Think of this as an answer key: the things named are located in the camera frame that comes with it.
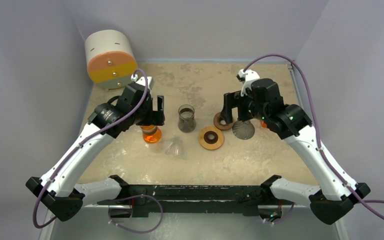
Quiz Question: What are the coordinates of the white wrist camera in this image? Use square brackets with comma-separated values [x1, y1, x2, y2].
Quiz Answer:
[130, 74, 155, 92]
[236, 69, 260, 97]

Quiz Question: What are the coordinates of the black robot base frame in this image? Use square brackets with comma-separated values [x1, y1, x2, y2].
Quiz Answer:
[98, 175, 291, 218]

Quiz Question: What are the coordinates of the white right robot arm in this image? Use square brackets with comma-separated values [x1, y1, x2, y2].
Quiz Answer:
[220, 78, 371, 225]

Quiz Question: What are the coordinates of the clear ribbed glass dripper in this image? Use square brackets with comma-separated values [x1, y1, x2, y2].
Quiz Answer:
[163, 137, 184, 157]

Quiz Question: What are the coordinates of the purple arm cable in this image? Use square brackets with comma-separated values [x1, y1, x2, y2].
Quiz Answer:
[32, 68, 149, 230]
[243, 53, 384, 229]

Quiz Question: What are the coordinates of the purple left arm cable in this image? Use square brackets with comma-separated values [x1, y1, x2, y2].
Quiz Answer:
[32, 68, 149, 230]

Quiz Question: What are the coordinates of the dark wooden dripper ring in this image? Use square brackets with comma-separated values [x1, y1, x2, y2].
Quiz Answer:
[213, 111, 235, 131]

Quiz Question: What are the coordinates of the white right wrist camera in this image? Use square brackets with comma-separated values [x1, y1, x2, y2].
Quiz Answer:
[236, 69, 260, 97]

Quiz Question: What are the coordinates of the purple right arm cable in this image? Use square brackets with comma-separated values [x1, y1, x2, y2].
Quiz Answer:
[243, 53, 384, 229]

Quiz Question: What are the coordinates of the light wooden dripper ring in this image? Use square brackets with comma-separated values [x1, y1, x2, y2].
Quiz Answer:
[198, 126, 225, 151]

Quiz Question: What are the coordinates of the orange glass carafe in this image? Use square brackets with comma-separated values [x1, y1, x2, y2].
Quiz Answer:
[140, 125, 162, 144]

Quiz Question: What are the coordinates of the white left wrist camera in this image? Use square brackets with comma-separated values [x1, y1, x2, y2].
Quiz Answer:
[130, 74, 155, 92]

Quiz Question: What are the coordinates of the white round drawer cabinet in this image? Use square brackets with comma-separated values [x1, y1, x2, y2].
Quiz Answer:
[84, 29, 138, 90]

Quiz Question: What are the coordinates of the grey glass carafe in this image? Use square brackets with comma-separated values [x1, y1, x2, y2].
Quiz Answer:
[178, 104, 196, 133]

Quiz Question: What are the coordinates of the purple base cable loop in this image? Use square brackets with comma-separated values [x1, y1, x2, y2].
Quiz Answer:
[107, 194, 164, 234]

